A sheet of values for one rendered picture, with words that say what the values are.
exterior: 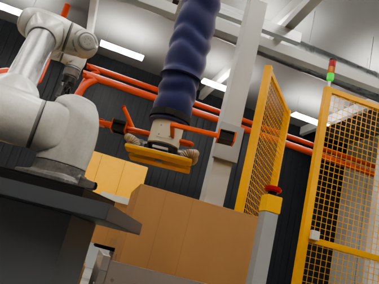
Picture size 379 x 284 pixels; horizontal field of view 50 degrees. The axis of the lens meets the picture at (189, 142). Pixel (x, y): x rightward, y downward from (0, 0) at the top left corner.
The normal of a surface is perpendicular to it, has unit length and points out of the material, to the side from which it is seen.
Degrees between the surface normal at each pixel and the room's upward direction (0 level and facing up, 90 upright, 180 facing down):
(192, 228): 90
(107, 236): 90
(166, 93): 74
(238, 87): 90
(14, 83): 48
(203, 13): 80
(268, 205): 90
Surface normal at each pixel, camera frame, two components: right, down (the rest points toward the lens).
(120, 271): 0.24, -0.22
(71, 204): -0.04, -0.29
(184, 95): 0.54, -0.37
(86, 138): 0.82, 0.05
